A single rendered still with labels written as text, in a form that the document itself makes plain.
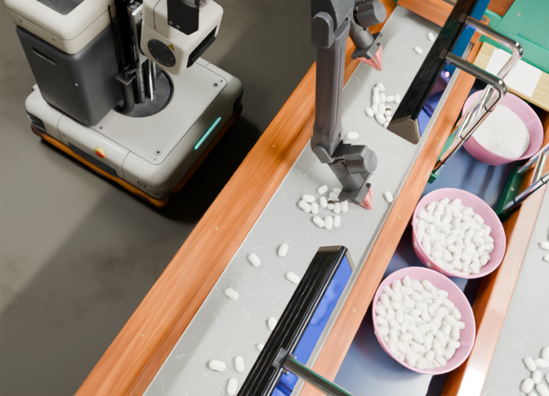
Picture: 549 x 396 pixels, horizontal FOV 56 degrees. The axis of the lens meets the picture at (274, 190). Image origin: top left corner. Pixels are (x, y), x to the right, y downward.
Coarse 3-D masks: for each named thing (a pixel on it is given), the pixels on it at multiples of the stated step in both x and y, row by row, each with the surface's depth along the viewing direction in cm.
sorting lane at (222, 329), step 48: (384, 48) 173; (384, 144) 155; (288, 192) 142; (384, 192) 147; (288, 240) 135; (336, 240) 137; (240, 288) 127; (288, 288) 129; (192, 336) 120; (240, 336) 122; (192, 384) 115; (240, 384) 117
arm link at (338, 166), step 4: (336, 160) 131; (340, 160) 130; (344, 160) 129; (328, 164) 132; (332, 164) 131; (336, 164) 130; (340, 164) 131; (344, 164) 131; (332, 168) 132; (336, 168) 131; (340, 168) 131; (344, 168) 131; (336, 172) 133; (340, 172) 132; (344, 172) 132; (348, 172) 132; (340, 176) 133
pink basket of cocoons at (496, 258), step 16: (432, 192) 146; (448, 192) 148; (464, 192) 147; (416, 208) 142; (480, 208) 148; (496, 224) 145; (416, 240) 138; (496, 240) 144; (496, 256) 142; (448, 272) 135; (480, 272) 139
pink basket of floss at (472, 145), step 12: (492, 96) 170; (516, 96) 168; (468, 108) 169; (516, 108) 169; (528, 108) 167; (540, 132) 163; (468, 144) 163; (480, 144) 156; (540, 144) 160; (480, 156) 162; (492, 156) 158; (528, 156) 157
